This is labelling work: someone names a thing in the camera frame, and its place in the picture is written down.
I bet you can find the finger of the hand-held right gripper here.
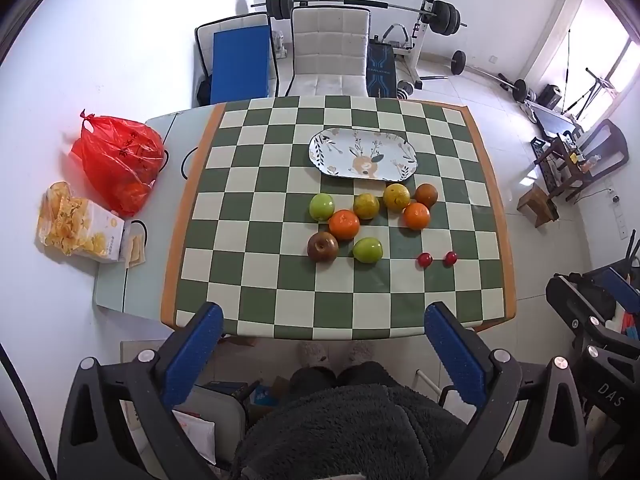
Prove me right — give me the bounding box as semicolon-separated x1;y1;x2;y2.
546;274;621;356
584;229;640;306

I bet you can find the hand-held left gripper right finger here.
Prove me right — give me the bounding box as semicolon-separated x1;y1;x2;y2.
425;301;588;480

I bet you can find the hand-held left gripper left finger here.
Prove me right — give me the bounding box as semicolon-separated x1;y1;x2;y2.
57;301;226;480

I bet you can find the green apple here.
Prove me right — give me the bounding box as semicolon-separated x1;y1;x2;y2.
352;237;384;264
309;193;335;221

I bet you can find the bright orange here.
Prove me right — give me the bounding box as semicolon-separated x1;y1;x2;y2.
329;209;361;241
402;202;431;231

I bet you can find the dark reddish orange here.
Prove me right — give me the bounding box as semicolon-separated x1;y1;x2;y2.
414;183;439;209

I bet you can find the red-brown apple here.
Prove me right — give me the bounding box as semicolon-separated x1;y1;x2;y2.
307;232;339;264

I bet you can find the large yellow citrus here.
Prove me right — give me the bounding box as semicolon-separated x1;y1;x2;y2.
383;183;411;212

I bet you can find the floral oval plate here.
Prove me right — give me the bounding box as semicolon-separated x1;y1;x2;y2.
308;128;420;182

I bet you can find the grey stool with papers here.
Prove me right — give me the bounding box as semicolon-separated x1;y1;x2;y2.
171;382;251;467

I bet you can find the white power strip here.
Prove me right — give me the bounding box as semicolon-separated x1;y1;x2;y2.
610;194;629;241

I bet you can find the grey fuzzy slipper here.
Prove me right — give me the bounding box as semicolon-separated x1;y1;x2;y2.
298;341;326;369
347;341;374;364

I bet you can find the wooden stool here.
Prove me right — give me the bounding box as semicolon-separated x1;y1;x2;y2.
516;183;560;229

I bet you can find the green checkered tablecloth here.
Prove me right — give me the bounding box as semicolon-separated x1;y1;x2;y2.
161;95;517;341

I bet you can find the small beige packet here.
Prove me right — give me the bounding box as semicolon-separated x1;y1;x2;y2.
125;220;147;267

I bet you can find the person's dark fleece clothing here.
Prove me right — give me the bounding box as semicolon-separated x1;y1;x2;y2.
232;360;482;480

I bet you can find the potato chips box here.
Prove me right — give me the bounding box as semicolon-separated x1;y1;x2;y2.
36;181;133;264

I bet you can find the yellow-green orange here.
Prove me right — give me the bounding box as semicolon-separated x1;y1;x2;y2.
353;193;380;220

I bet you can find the red plastic bag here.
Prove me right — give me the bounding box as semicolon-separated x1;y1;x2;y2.
70;109;167;217

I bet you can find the long floor barbell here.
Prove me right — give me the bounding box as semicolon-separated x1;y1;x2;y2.
451;51;530;104

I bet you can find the black bench pad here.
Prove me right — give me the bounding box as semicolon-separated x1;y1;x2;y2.
366;40;399;99

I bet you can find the white quilted chair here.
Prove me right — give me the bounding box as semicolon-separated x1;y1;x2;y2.
287;6;372;97

